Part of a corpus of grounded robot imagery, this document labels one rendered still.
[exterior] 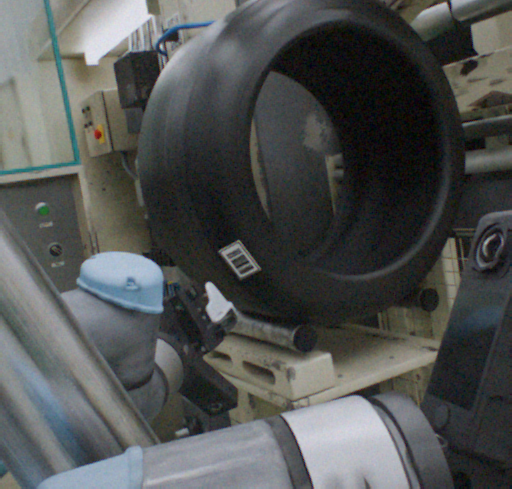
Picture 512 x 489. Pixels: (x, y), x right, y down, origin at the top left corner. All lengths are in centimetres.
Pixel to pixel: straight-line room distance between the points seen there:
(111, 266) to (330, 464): 36
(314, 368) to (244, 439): 85
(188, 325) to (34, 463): 43
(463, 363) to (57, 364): 21
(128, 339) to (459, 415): 35
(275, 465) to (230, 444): 2
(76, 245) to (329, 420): 145
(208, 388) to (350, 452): 54
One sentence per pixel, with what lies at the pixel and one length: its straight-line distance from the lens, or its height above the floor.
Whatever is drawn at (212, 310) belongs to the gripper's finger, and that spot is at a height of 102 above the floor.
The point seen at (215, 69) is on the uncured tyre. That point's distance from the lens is 105.
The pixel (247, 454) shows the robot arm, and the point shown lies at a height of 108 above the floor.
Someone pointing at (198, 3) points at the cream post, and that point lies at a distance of 149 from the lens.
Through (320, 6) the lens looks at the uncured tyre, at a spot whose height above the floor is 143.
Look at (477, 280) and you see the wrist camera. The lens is 33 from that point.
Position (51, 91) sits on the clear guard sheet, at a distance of 171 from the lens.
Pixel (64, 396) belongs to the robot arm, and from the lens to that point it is 38.
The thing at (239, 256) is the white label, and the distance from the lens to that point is 103.
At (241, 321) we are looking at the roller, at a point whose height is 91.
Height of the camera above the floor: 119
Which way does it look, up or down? 5 degrees down
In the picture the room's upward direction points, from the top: 9 degrees counter-clockwise
